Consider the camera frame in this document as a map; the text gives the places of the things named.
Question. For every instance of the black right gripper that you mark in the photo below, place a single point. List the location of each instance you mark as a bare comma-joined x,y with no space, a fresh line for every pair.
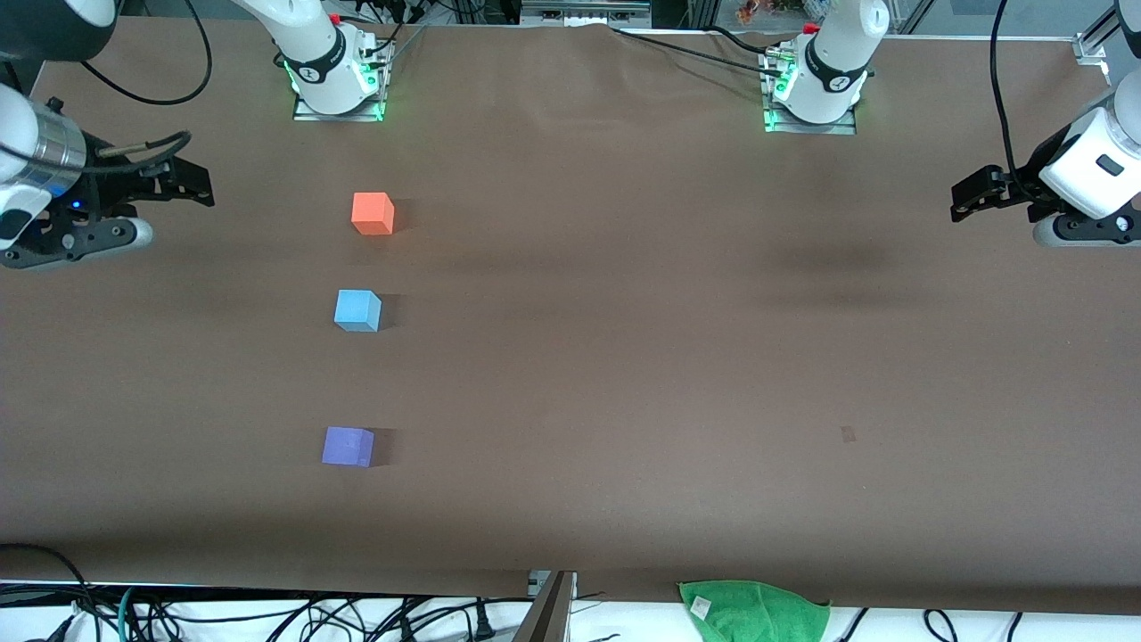
114,185

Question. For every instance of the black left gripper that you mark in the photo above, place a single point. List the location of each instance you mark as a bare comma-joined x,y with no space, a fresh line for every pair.
1021,186

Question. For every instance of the light blue foam block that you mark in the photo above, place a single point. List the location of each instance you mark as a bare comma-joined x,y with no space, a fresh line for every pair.
357,308

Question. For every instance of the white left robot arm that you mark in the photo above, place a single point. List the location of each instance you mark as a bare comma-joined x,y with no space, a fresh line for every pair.
833,62

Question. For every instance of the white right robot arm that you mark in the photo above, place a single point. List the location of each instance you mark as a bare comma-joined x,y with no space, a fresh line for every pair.
312,53

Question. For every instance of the orange foam block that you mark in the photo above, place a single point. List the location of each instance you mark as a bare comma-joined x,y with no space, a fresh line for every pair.
372,214

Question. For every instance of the purple foam block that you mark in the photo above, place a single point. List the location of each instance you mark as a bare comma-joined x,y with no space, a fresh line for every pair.
347,447

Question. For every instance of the grey electronics box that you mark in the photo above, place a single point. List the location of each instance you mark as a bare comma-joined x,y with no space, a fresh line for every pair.
584,12

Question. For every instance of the brown table cover sheet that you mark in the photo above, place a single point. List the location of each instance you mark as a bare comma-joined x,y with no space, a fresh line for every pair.
570,446

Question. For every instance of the green microfibre cloth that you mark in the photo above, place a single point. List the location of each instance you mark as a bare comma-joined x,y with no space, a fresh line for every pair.
758,615

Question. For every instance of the black power plug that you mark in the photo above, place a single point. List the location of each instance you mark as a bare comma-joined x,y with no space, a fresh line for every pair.
485,622

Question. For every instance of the grey aluminium profile bar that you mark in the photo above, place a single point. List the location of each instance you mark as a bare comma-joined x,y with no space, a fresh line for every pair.
545,615

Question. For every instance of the aluminium frame corner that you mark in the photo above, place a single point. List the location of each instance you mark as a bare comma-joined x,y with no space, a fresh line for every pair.
1092,49

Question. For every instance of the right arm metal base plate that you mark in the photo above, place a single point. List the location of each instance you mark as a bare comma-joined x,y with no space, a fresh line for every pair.
379,98

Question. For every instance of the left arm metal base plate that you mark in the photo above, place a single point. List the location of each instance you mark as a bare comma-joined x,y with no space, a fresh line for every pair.
774,120

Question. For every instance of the white bracket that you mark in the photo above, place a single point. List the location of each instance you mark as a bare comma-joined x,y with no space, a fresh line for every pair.
538,583

